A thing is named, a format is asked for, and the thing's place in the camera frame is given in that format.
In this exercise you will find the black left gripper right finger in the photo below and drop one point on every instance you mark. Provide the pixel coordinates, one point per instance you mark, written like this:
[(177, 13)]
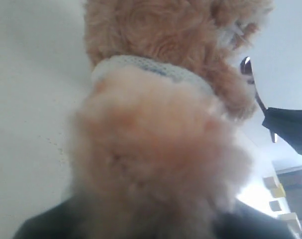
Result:
[(246, 222)]

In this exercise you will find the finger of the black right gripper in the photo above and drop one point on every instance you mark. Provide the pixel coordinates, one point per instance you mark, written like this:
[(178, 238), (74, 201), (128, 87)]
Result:
[(287, 124)]

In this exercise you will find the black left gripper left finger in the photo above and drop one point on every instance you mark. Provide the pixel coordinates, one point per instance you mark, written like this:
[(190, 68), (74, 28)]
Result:
[(59, 222)]

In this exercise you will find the plush teddy bear striped sweater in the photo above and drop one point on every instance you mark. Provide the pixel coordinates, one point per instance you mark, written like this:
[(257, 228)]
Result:
[(153, 147)]

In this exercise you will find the stacked boxes in background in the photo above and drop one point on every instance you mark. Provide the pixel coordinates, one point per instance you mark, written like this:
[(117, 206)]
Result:
[(278, 204)]

